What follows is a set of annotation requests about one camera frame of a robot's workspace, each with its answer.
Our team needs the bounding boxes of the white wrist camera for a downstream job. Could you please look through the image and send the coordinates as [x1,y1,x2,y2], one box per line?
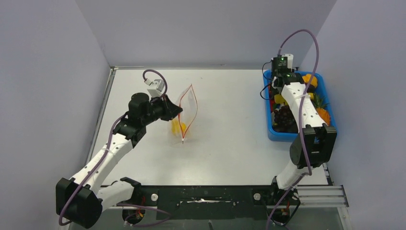
[144,79,167,98]
[282,54,294,69]

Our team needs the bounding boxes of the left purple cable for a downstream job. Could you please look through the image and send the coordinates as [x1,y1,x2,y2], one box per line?
[57,69,168,226]

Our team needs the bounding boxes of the toy orange bell pepper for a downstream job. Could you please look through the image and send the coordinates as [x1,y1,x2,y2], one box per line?
[302,74,318,88]

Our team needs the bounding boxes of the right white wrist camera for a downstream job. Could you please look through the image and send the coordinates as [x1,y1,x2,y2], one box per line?
[282,54,294,69]

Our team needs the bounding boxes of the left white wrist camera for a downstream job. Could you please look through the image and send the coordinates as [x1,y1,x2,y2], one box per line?
[144,79,167,98]

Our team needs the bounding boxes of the blue plastic bin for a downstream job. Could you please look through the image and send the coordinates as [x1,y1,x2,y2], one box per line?
[261,73,338,142]

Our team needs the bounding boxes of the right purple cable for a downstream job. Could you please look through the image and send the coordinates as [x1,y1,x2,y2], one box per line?
[266,29,320,230]

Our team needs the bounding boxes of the toy pineapple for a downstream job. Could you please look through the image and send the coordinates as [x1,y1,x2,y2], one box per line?
[313,93,331,126]

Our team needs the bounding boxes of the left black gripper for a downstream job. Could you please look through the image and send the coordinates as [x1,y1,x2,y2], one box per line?
[142,94,182,126]

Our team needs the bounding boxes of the toy yellow mango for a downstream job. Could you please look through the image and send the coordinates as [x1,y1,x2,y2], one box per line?
[170,119,186,136]

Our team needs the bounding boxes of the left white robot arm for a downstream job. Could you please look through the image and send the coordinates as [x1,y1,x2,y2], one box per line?
[56,92,183,229]

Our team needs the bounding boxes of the toy purple grape bunch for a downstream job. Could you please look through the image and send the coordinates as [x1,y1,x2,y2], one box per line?
[272,105,298,133]

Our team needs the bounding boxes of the clear zip top bag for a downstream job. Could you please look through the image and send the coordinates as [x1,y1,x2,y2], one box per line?
[168,84,198,145]

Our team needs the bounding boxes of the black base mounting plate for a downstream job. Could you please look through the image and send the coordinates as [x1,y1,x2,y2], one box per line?
[111,177,299,226]

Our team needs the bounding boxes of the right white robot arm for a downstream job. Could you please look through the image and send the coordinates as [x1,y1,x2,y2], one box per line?
[269,54,337,205]

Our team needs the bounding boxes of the purple cable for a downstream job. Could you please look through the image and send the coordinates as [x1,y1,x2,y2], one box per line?
[266,29,320,230]
[57,69,168,226]

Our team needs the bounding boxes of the toy yellow starfruit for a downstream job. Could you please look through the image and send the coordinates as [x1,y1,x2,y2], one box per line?
[274,94,286,104]

